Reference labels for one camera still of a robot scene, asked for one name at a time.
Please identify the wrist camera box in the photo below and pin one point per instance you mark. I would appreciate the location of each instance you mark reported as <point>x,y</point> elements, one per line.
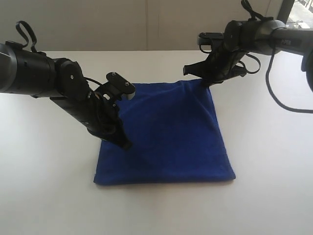
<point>118,86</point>
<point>210,39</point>

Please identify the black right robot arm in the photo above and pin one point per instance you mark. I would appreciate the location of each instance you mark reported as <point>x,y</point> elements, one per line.
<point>242,37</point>

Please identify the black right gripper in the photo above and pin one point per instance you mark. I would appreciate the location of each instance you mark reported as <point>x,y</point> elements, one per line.
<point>219,66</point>

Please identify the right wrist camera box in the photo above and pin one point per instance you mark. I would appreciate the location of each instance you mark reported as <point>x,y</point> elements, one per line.
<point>210,39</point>

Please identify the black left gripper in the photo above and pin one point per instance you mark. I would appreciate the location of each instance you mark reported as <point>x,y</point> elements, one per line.
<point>96,114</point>

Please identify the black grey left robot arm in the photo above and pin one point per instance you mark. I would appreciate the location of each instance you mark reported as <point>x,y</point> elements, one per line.
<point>62,81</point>

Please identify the dark window frame post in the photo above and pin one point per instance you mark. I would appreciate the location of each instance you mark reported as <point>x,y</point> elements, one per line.
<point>285,10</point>

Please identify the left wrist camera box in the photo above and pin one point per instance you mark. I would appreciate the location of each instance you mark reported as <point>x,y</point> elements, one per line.
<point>118,86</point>

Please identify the blue towel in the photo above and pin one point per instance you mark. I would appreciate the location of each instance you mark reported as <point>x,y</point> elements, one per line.
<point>175,138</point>

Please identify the white bus outside window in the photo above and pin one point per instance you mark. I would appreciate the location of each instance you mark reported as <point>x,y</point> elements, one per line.
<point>298,25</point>

